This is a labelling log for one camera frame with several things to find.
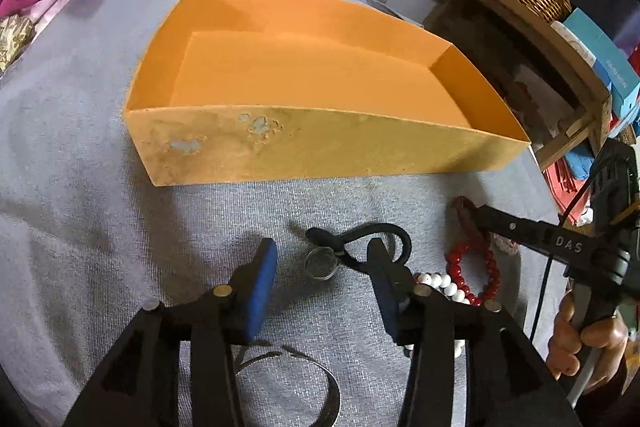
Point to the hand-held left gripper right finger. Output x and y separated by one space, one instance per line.
384 302

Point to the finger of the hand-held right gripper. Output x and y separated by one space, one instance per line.
540 237

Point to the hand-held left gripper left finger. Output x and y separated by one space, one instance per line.
262 289

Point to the dark red bangle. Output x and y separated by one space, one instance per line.
465 219

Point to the gold metal bangle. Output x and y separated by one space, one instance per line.
327 387

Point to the orange cardboard box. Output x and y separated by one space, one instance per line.
310 82

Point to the person's right hand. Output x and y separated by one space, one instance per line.
595 342

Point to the blue box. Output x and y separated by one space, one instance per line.
607 57

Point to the wooden shelf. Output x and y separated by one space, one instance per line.
560 52

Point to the grey blanket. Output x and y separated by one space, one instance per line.
75 182

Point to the gold patterned cloth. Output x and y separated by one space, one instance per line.
15 39

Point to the pale pink sheet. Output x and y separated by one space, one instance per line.
50 4

